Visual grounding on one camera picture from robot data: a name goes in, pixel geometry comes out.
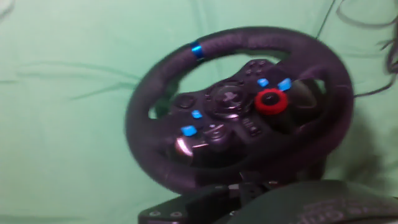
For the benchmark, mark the green cloth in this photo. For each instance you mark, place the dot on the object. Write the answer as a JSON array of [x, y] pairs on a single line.
[[77, 140]]

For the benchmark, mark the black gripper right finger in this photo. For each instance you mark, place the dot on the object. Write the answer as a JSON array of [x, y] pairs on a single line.
[[273, 184]]

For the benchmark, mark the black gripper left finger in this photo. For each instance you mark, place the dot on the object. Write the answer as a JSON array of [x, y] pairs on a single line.
[[186, 207]]

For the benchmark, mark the black racing steering wheel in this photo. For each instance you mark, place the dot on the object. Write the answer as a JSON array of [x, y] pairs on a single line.
[[149, 130]]

